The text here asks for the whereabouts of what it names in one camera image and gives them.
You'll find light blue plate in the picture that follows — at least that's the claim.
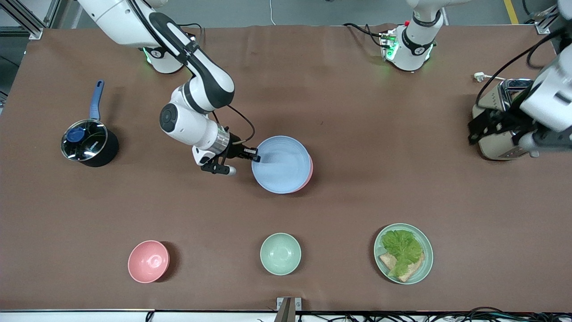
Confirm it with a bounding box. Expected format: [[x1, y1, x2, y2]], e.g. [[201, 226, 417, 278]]
[[251, 136, 311, 194]]

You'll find pale pink plate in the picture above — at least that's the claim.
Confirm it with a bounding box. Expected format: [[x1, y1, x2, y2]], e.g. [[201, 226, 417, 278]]
[[293, 154, 314, 193]]

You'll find silver beige toaster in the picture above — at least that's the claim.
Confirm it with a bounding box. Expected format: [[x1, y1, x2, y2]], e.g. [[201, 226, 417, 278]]
[[472, 78, 538, 161]]

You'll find white power plug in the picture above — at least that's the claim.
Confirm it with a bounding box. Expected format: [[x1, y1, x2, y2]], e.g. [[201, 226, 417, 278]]
[[473, 72, 506, 84]]

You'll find green bowl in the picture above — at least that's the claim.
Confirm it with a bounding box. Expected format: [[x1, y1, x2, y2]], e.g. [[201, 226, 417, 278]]
[[260, 233, 302, 275]]

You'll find green plate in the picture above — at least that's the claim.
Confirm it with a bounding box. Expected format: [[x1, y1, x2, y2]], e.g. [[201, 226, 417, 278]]
[[374, 223, 434, 285]]

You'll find green lettuce leaf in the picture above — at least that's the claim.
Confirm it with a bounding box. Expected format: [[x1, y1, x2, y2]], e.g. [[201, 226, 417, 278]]
[[380, 229, 424, 278]]

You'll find pink bowl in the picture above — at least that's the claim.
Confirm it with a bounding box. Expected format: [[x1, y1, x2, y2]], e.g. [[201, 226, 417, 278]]
[[128, 240, 170, 284]]

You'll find glass lid with blue knob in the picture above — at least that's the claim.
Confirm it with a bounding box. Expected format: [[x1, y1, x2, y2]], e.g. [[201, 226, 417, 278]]
[[61, 119, 109, 162]]

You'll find brown bread slice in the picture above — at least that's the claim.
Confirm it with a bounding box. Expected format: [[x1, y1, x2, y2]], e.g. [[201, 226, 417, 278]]
[[379, 252, 425, 283]]

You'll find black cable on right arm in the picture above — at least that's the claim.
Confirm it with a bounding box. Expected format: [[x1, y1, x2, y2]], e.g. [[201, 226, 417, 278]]
[[210, 104, 256, 144]]

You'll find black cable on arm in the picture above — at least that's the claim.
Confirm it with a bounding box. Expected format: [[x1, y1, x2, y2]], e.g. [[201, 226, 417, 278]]
[[475, 26, 572, 109], [210, 104, 256, 144]]

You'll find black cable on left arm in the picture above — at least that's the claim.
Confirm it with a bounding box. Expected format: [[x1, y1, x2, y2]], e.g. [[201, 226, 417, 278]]
[[475, 26, 572, 109]]

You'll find aluminium frame profile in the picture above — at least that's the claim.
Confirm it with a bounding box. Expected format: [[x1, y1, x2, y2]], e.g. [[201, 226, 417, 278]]
[[533, 4, 564, 35], [0, 0, 45, 40]]

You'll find black saucepan with blue handle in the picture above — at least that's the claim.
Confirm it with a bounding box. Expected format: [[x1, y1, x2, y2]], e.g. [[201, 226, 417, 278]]
[[61, 80, 120, 168]]

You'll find black cable at arm base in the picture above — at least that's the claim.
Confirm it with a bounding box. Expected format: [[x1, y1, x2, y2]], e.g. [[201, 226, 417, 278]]
[[343, 22, 386, 48]]

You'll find grey metal bracket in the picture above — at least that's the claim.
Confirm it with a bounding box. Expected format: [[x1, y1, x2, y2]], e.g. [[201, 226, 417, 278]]
[[275, 297, 303, 322]]

